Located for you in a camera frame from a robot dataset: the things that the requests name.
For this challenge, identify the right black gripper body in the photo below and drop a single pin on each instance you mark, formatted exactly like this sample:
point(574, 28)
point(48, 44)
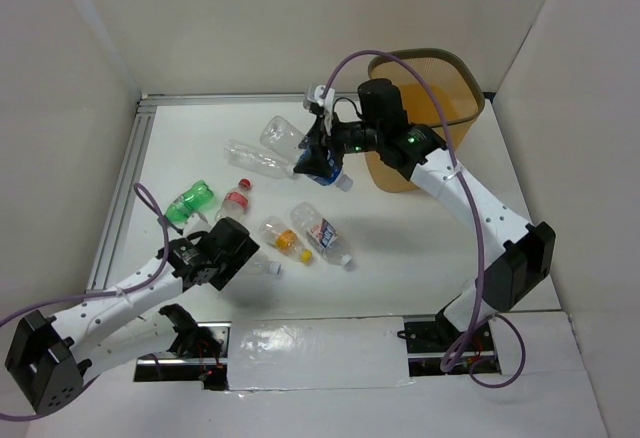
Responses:
point(356, 136)

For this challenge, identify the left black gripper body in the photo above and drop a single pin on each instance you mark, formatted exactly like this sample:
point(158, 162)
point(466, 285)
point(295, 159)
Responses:
point(239, 263)

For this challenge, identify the clear bottle blue label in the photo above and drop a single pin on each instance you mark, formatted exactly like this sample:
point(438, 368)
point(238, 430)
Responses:
point(285, 140)

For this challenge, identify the clear bottle white cap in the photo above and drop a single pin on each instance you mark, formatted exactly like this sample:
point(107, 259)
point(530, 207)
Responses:
point(260, 264)
point(256, 160)

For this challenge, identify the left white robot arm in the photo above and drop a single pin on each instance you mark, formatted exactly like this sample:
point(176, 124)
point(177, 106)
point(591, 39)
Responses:
point(54, 358)

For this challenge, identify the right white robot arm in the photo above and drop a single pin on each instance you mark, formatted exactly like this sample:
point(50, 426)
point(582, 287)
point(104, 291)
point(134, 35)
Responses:
point(516, 253)

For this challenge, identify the orange mesh waste bin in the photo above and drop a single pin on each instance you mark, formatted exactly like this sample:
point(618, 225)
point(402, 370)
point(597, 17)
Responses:
point(454, 87)

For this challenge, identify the clear bottle red label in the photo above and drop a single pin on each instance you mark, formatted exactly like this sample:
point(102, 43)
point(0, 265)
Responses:
point(235, 202)

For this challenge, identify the clear bottle orange label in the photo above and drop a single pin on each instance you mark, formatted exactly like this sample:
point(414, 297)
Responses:
point(277, 234)

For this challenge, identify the green plastic bottle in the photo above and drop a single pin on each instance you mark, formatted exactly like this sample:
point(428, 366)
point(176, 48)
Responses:
point(197, 200)

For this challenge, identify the clear bottle red-blue label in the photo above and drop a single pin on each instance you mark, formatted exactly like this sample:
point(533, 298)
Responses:
point(321, 234)

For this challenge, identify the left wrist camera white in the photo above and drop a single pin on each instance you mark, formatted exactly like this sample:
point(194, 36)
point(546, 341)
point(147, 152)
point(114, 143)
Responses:
point(195, 229)

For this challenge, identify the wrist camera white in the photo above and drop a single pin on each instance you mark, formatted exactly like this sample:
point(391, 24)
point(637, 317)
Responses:
point(320, 101)
point(195, 229)

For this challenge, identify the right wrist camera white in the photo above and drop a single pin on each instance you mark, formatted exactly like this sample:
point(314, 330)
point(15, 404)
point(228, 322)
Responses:
point(320, 101)

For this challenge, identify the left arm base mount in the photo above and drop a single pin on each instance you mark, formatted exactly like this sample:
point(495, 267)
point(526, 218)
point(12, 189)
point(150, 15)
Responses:
point(205, 363)

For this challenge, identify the aluminium frame rail left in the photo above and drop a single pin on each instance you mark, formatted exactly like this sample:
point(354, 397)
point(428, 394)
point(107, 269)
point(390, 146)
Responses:
point(122, 202)

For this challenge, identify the aluminium frame rail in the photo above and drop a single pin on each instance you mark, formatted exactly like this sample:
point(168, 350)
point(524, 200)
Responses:
point(209, 99)
point(122, 202)

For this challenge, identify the aluminium frame rail back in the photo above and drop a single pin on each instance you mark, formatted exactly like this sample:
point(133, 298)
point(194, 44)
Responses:
point(209, 99)

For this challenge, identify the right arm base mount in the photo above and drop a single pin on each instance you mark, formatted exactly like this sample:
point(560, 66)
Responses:
point(425, 349)

